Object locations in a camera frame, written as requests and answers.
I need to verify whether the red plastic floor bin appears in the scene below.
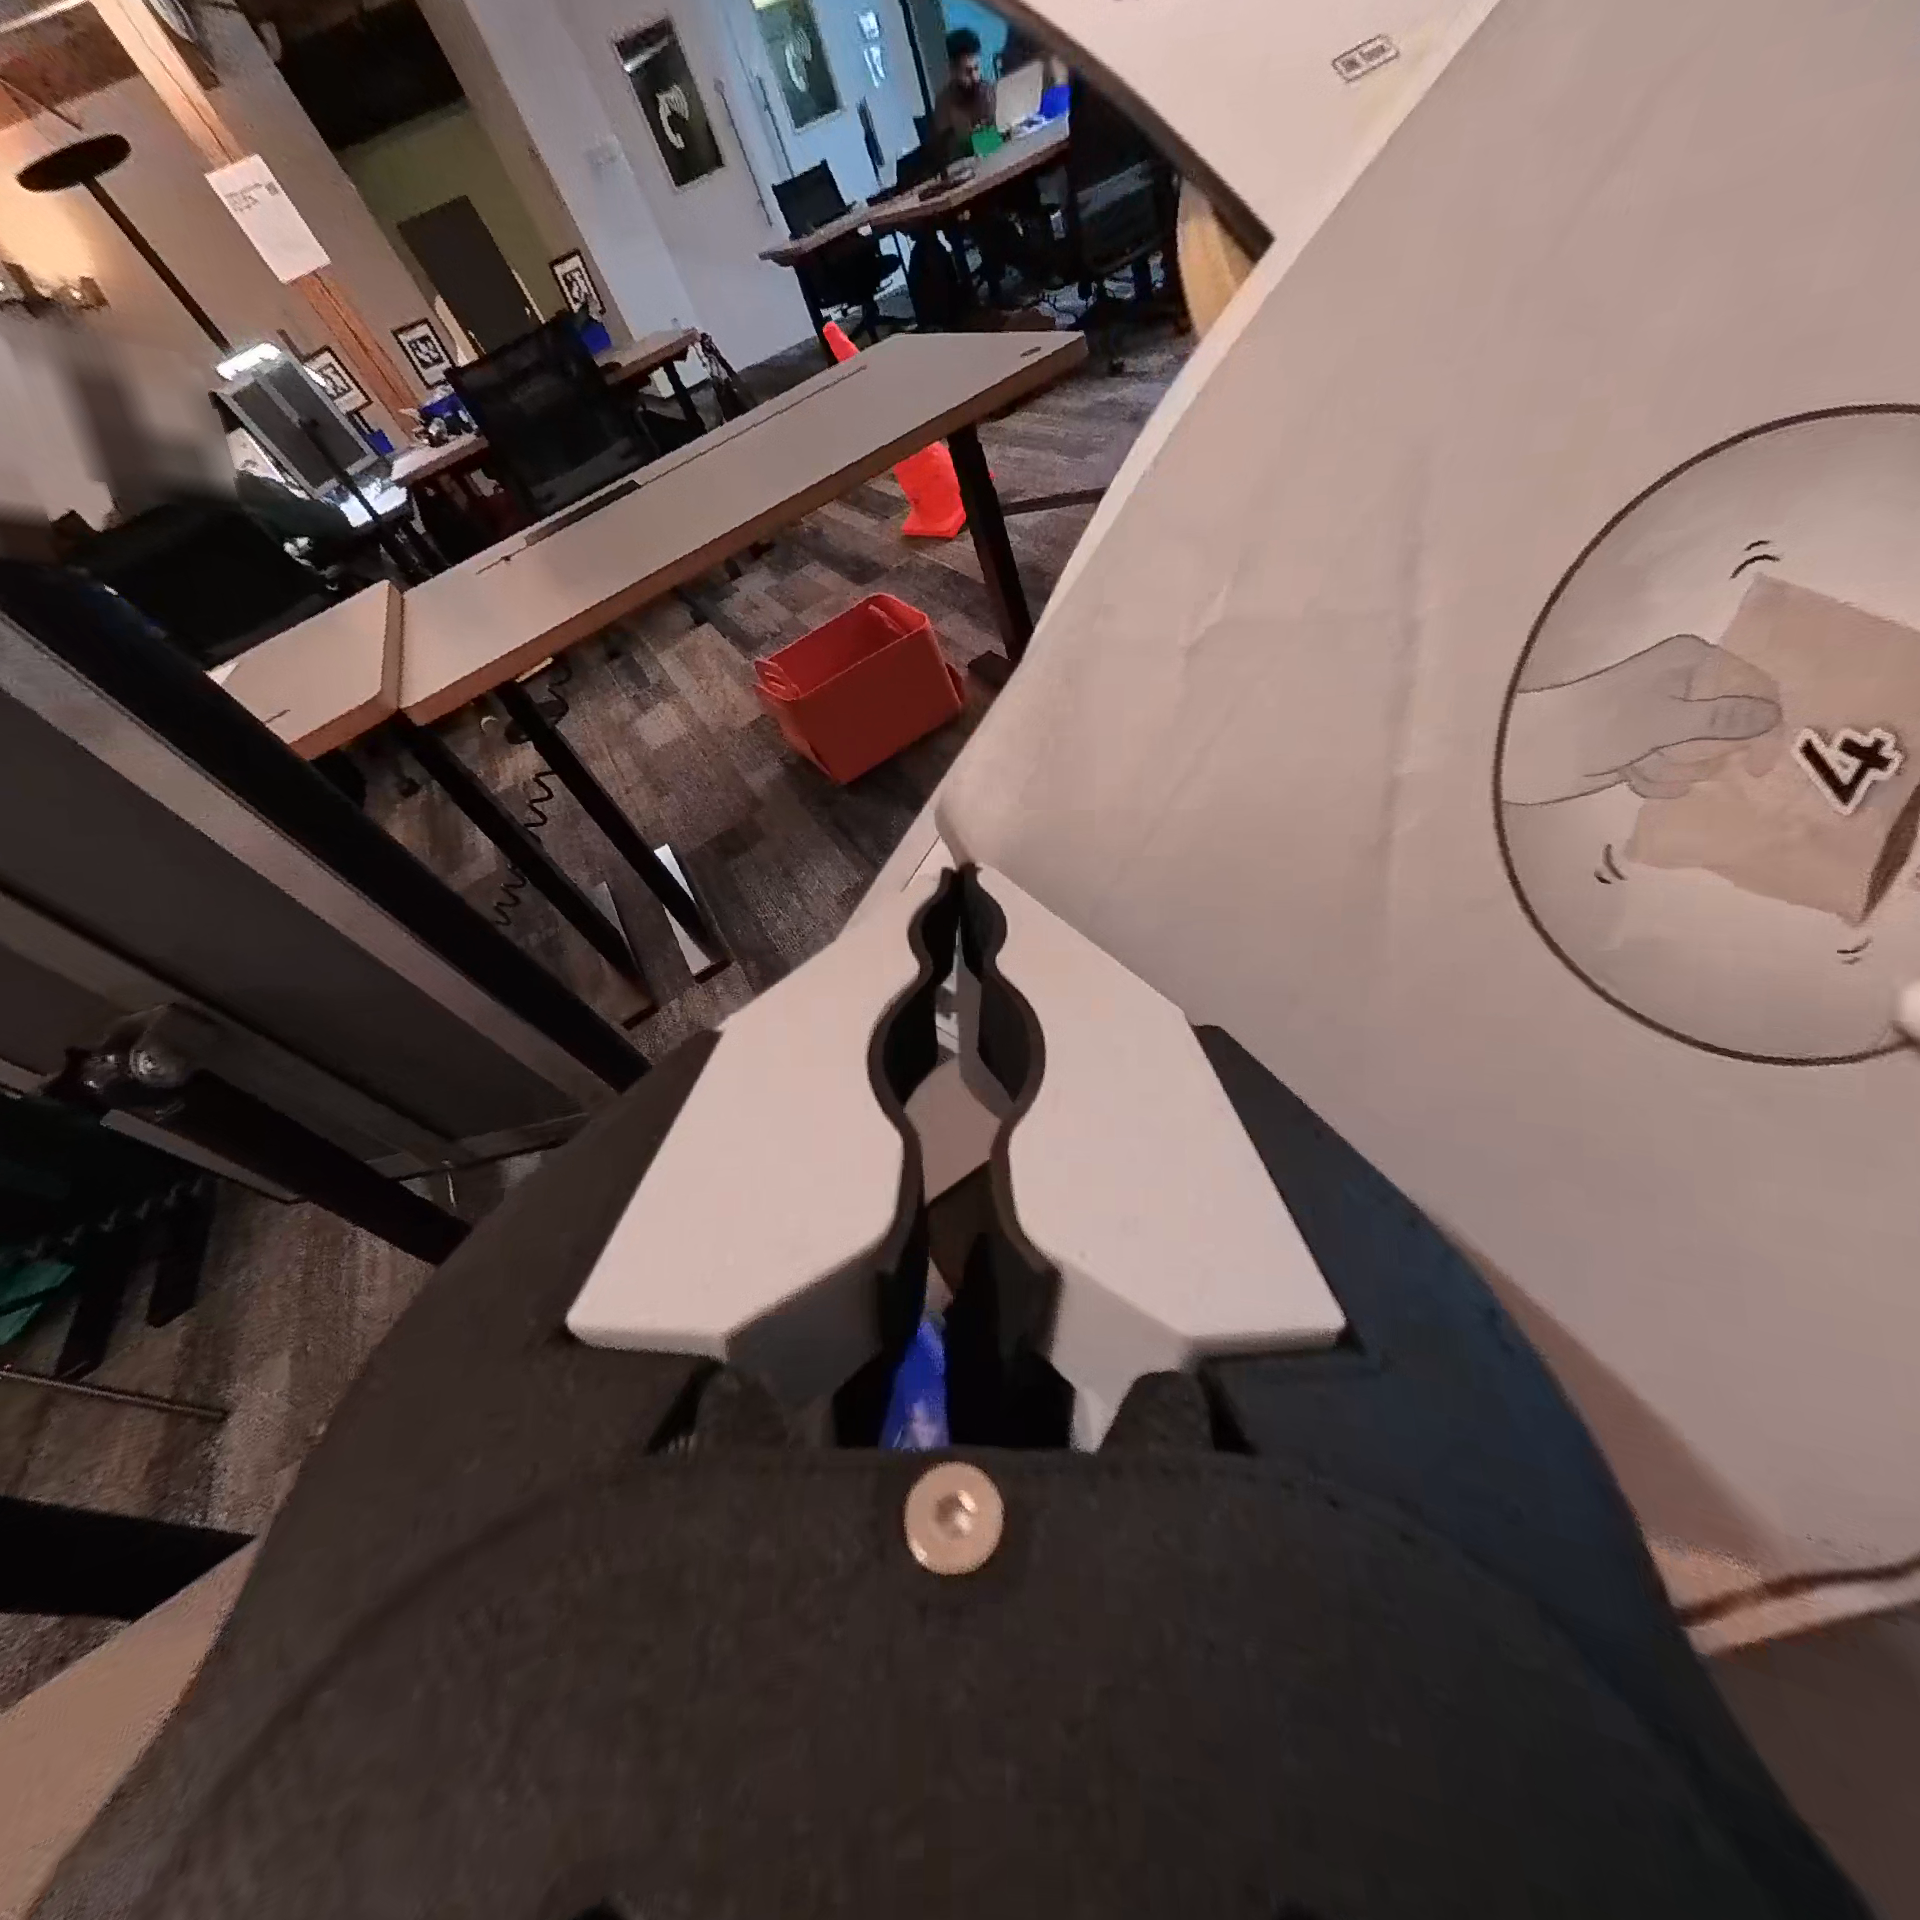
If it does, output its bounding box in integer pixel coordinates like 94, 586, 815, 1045
751, 592, 968, 786

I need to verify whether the green cloth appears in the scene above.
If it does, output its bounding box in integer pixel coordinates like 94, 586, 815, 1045
0, 1252, 78, 1354

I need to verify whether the building instruction booklet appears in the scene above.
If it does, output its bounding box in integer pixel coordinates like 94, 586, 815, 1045
936, 0, 1920, 1666

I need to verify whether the long grey desk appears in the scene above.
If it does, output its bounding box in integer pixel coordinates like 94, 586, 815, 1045
393, 329, 1093, 985

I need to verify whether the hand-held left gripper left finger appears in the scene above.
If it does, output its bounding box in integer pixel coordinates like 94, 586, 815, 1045
565, 867, 964, 1445

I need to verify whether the white paper sign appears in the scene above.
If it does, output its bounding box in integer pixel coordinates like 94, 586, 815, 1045
206, 153, 328, 281

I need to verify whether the black mesh office chair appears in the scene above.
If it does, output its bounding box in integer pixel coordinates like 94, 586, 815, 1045
446, 317, 655, 522

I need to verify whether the black floor lamp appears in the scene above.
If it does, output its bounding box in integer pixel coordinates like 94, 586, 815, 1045
19, 133, 231, 354

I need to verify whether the black coiled cable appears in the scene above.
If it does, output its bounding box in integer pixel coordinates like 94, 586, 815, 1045
495, 749, 565, 917

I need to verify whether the wooden work table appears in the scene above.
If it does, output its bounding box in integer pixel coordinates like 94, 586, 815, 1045
759, 113, 1077, 339

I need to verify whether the dark grey desk panel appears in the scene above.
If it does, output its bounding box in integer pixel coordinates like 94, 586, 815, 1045
0, 562, 649, 1268

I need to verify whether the short grey desk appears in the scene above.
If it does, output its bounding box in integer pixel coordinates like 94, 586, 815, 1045
209, 581, 654, 1022

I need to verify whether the large orange traffic cone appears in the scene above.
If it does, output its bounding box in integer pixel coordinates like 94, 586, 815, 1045
895, 440, 971, 545

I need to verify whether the computer monitor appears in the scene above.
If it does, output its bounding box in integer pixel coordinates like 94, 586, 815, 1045
209, 342, 396, 508

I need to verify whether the dark wall poster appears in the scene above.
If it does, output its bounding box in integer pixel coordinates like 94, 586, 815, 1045
755, 0, 845, 133
612, 18, 727, 193

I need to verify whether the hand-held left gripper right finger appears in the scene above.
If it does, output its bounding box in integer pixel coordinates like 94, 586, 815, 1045
964, 867, 1349, 1445

